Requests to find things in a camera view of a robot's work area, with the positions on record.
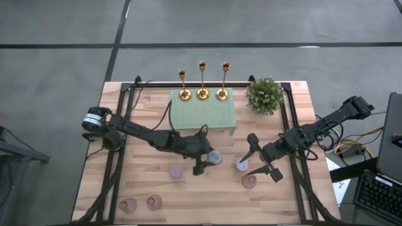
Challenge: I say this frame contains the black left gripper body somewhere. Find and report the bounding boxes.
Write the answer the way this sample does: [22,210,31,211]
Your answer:
[180,134,215,161]

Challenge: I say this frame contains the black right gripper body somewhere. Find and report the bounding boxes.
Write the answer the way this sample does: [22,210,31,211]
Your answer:
[259,139,285,170]

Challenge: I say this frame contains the blue leaf candle tin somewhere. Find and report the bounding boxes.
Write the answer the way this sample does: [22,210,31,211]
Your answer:
[207,149,223,166]

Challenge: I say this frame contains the pink patterned candle tin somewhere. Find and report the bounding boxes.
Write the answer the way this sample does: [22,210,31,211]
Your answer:
[168,164,183,180]

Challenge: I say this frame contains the pink glass candle holder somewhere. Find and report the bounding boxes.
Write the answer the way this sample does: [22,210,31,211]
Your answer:
[118,197,138,215]
[241,174,258,190]
[146,194,163,212]

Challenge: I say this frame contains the short brass candlestick holder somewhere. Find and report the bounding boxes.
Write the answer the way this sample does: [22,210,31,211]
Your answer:
[177,68,193,102]

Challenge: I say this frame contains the tall brass candlestick holder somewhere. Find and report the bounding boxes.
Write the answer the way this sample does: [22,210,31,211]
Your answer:
[196,60,210,101]
[215,61,232,102]

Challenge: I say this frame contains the green perforated metal shelf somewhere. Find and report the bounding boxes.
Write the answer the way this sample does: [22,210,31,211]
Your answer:
[169,87,237,136]

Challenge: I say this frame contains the green potted plant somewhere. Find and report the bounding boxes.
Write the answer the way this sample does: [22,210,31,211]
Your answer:
[245,77,285,116]

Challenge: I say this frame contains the white paper sheet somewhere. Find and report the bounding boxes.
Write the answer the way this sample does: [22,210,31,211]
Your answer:
[325,156,352,205]

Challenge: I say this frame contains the black desk bar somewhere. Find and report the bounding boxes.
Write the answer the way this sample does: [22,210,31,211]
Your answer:
[329,158,378,183]

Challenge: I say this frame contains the black power adapter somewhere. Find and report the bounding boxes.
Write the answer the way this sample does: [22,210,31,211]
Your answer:
[340,146,367,159]

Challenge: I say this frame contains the black keyboard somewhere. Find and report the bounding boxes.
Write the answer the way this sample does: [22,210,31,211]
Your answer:
[353,169,402,225]

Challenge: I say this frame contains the grey laptop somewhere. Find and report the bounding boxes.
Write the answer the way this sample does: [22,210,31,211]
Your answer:
[376,92,402,183]

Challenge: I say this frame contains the grey metal stand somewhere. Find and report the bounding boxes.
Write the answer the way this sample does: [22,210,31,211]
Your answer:
[0,125,51,226]

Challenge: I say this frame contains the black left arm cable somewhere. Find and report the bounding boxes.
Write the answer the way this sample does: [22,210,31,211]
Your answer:
[131,80,177,133]

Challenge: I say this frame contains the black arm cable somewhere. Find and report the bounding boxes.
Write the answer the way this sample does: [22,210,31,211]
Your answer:
[131,80,177,133]
[309,121,345,152]

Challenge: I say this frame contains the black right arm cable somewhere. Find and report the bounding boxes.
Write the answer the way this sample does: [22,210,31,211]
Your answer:
[309,121,345,152]

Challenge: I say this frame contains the black aluminium table frame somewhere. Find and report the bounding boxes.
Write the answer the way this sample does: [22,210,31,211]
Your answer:
[75,75,340,225]

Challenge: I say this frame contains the yellow cable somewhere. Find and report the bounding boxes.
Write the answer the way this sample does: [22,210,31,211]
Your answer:
[334,125,384,158]

